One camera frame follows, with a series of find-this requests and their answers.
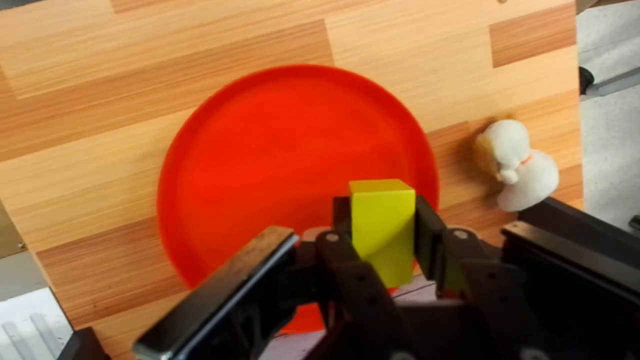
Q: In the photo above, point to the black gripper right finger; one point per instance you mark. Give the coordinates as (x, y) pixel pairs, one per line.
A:
(480, 307)

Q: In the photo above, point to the yellow block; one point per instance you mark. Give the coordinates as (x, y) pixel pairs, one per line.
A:
(383, 227)

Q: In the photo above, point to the orange plate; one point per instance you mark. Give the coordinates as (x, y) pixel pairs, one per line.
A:
(279, 147)

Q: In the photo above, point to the small white plush toy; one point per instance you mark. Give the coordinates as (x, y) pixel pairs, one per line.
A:
(527, 174)

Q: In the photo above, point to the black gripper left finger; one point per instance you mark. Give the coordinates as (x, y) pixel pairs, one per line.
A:
(359, 313)

